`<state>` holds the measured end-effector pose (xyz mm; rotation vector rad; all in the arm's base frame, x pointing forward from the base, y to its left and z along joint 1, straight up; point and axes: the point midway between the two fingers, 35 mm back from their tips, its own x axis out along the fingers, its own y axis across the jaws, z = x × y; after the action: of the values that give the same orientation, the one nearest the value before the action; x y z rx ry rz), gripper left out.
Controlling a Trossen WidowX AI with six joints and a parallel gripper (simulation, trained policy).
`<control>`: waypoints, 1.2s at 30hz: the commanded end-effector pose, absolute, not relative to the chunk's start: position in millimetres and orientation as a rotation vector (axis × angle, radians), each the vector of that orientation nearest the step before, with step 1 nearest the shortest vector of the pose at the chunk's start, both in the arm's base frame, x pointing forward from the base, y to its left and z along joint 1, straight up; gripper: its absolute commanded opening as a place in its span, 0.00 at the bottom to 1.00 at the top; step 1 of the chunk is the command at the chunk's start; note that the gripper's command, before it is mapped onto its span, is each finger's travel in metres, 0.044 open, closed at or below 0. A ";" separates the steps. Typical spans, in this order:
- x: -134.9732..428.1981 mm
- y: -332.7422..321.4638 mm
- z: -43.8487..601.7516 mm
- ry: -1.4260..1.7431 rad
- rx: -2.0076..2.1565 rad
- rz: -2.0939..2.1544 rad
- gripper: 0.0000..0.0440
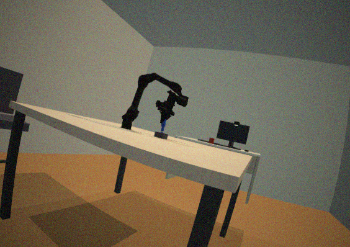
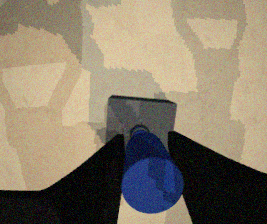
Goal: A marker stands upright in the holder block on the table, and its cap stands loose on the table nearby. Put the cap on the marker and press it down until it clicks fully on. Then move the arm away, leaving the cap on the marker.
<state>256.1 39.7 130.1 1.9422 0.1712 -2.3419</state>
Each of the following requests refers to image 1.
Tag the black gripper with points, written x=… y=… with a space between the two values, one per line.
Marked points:
x=166 y=111

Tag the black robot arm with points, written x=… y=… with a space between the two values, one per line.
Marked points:
x=143 y=82

